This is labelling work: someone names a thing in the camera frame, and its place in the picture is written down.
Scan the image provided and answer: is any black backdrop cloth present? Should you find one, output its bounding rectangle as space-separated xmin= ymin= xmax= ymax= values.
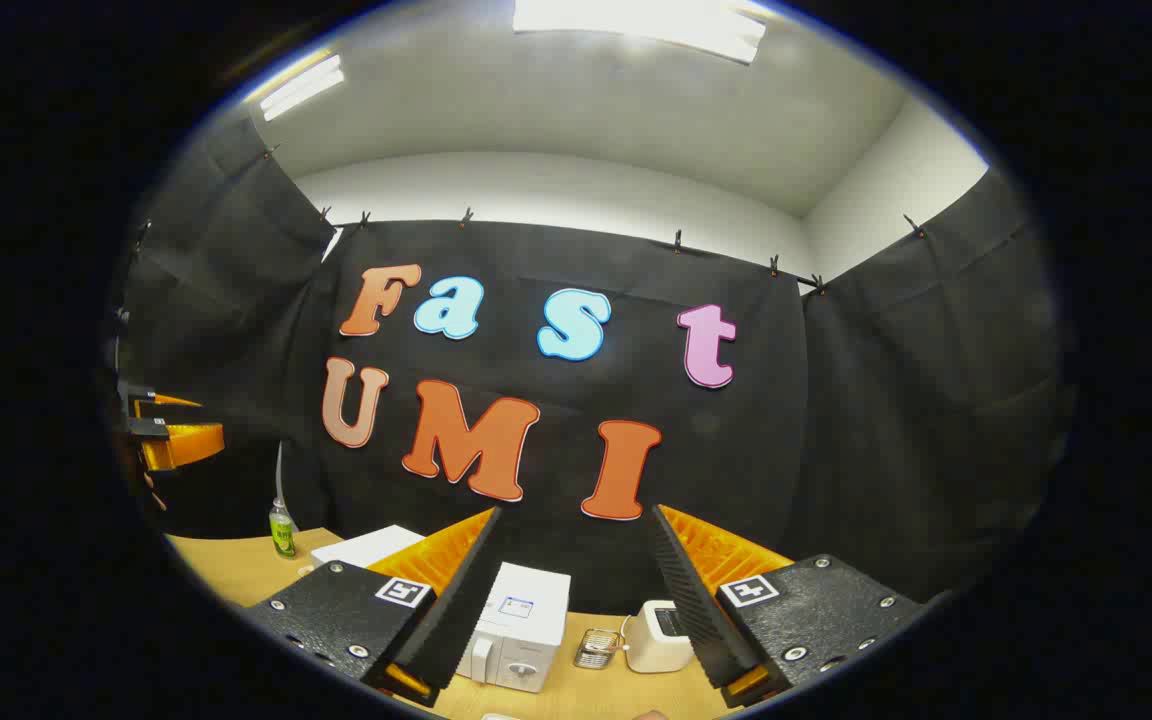
xmin=106 ymin=105 xmax=1077 ymax=616

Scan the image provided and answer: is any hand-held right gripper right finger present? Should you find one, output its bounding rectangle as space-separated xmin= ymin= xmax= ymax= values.
xmin=648 ymin=504 xmax=939 ymax=710

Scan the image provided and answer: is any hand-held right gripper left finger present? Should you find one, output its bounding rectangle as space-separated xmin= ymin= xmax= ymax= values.
xmin=236 ymin=506 xmax=504 ymax=709

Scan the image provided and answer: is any white microwave oven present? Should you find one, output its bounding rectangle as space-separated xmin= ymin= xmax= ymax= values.
xmin=456 ymin=562 xmax=573 ymax=694

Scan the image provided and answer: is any wire mesh utensil holder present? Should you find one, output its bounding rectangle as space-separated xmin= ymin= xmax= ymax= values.
xmin=574 ymin=628 xmax=625 ymax=671

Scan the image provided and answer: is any wide ceiling light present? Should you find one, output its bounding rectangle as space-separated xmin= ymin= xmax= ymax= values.
xmin=513 ymin=0 xmax=767 ymax=65

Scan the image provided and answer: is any green label bottle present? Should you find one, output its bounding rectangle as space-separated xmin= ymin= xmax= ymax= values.
xmin=269 ymin=497 xmax=297 ymax=559

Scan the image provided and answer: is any white toaster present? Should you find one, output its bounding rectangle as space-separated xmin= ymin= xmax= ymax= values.
xmin=624 ymin=600 xmax=695 ymax=674

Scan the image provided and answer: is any long ceiling light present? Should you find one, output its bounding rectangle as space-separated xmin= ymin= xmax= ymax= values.
xmin=258 ymin=54 xmax=347 ymax=123

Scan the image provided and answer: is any white divided food tray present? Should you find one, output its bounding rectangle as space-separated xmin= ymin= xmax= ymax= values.
xmin=311 ymin=524 xmax=427 ymax=571

